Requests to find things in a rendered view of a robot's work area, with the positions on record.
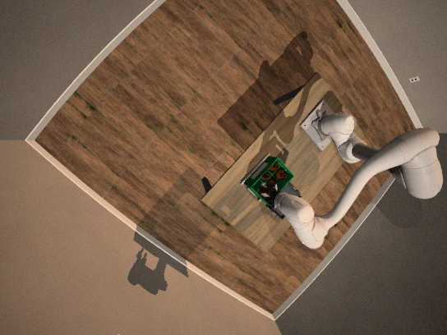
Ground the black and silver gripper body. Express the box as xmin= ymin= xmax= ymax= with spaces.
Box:
xmin=272 ymin=189 xmax=281 ymax=203

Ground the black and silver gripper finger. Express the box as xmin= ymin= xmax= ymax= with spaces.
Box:
xmin=262 ymin=193 xmax=277 ymax=208
xmin=261 ymin=182 xmax=279 ymax=195

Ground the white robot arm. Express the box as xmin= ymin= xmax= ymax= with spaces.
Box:
xmin=274 ymin=110 xmax=443 ymax=249

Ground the green bottle crate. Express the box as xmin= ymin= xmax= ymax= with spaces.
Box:
xmin=244 ymin=156 xmax=290 ymax=205

